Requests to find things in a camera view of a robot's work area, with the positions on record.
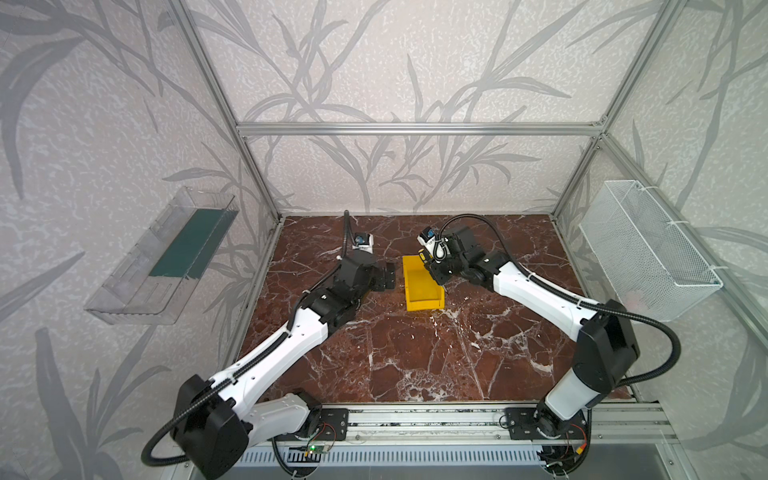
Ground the white wire mesh basket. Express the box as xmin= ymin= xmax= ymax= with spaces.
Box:
xmin=579 ymin=180 xmax=723 ymax=322

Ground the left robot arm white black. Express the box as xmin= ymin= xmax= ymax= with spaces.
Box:
xmin=168 ymin=250 xmax=395 ymax=479

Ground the clear plastic wall tray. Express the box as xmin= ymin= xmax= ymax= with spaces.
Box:
xmin=84 ymin=187 xmax=239 ymax=326

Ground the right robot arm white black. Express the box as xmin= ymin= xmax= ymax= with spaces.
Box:
xmin=418 ymin=227 xmax=640 ymax=439

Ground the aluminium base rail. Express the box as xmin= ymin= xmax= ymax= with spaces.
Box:
xmin=320 ymin=400 xmax=680 ymax=449

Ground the yellow plastic bin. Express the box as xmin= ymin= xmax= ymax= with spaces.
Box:
xmin=402 ymin=255 xmax=445 ymax=312

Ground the aluminium frame cage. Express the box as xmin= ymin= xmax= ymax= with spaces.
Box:
xmin=167 ymin=1 xmax=767 ymax=346

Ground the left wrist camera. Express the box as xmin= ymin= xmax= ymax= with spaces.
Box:
xmin=352 ymin=232 xmax=374 ymax=253

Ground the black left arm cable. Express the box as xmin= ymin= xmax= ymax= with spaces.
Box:
xmin=140 ymin=209 xmax=355 ymax=478

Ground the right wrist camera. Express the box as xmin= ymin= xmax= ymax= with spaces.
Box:
xmin=417 ymin=227 xmax=444 ymax=256

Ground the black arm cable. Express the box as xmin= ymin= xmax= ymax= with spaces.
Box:
xmin=140 ymin=209 xmax=355 ymax=478
xmin=434 ymin=212 xmax=683 ymax=475

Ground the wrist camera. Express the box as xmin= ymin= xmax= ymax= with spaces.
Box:
xmin=417 ymin=227 xmax=444 ymax=256
xmin=352 ymin=232 xmax=374 ymax=253

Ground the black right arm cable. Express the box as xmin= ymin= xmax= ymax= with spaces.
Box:
xmin=434 ymin=212 xmax=683 ymax=475

